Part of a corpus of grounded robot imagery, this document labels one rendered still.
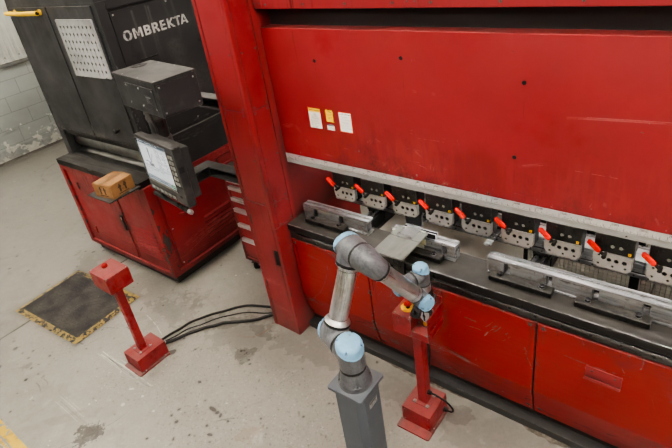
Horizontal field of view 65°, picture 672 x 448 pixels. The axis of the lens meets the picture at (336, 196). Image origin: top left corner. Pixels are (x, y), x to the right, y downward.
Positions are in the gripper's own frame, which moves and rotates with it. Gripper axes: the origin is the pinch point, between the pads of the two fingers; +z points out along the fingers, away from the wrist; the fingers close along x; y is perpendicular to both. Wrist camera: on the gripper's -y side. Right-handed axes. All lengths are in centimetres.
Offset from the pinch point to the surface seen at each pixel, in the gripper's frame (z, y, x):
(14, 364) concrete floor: 63, -119, 279
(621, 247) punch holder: -45, 35, -76
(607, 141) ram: -91, 39, -66
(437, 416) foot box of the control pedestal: 68, -6, -4
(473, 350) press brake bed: 32.8, 18.2, -15.5
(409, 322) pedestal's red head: -3.1, -6.3, 5.0
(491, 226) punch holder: -40, 36, -20
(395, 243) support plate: -25.0, 21.5, 26.3
